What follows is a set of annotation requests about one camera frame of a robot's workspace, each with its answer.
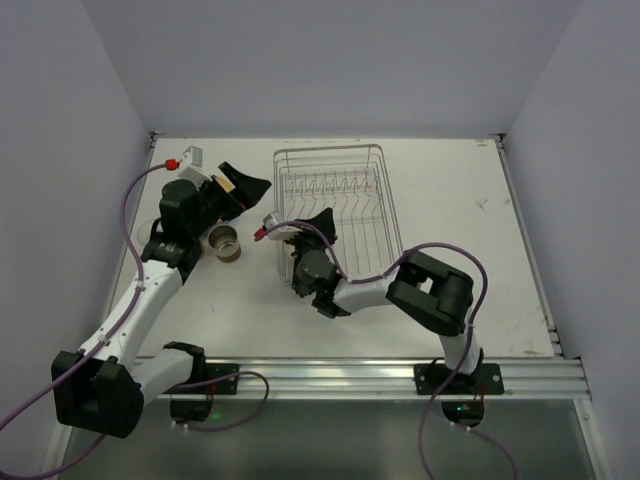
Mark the clear glass tumbler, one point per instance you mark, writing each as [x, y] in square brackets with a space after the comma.
[144, 231]

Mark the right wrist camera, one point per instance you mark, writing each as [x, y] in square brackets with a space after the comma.
[275, 229]

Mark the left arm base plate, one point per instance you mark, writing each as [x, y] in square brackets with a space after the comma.
[210, 379]

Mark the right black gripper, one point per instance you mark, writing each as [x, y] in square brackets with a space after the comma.
[304, 237]

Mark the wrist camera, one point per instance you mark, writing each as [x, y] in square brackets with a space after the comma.
[191, 166]
[275, 229]

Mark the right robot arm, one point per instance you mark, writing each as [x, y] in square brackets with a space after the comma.
[436, 295]

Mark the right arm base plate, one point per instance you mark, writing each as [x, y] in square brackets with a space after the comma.
[486, 380]

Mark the wire dish rack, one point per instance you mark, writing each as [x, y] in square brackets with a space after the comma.
[353, 181]

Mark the white brown cup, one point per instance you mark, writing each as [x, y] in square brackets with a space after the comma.
[223, 240]

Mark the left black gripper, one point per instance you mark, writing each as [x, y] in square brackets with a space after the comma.
[226, 190]

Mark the aluminium mounting rail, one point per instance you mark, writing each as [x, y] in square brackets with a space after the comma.
[393, 379]

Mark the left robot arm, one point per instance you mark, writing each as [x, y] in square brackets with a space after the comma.
[101, 387]

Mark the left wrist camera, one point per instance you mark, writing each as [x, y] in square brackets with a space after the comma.
[191, 166]

